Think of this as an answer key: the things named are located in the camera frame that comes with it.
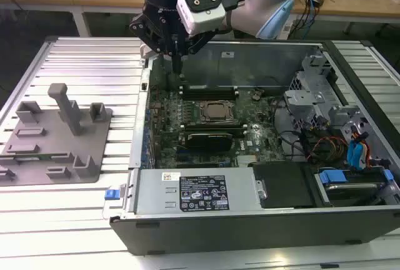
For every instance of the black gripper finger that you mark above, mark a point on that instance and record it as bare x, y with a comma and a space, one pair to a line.
200, 43
150, 34

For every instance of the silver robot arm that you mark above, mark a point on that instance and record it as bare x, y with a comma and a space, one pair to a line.
247, 17

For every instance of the black RAM slot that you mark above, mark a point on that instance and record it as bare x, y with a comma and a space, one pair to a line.
209, 89
209, 96
212, 123
209, 86
209, 92

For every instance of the grey plastic case latch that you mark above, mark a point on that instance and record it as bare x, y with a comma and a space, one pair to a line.
147, 52

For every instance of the silver CPU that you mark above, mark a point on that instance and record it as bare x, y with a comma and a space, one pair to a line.
216, 110

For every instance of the round coin cell battery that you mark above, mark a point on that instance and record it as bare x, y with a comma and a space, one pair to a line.
256, 96

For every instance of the CPU socket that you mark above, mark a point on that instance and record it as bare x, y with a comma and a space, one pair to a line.
232, 120

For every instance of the green motherboard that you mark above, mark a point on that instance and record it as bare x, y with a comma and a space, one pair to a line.
259, 126

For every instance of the silver metal drive cage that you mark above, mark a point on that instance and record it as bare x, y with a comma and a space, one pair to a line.
312, 95

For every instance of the small black adapter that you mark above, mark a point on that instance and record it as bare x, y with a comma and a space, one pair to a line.
317, 1

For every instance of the silver chipset heatsink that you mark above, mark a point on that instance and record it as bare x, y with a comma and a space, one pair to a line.
248, 159

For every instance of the grey parts rack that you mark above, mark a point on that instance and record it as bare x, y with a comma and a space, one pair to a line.
62, 145

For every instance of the grey power supply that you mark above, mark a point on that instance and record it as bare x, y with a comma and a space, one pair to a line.
156, 195

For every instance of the black plastic bay cover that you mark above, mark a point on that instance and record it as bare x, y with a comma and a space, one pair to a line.
281, 185

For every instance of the blue case latch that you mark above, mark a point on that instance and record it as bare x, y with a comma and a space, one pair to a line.
111, 194

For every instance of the hard disk in blue carrier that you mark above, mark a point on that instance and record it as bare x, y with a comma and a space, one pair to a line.
334, 177

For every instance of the black PC case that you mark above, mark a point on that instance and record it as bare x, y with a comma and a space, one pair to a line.
218, 235

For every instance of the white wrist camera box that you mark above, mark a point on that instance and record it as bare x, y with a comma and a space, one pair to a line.
201, 17

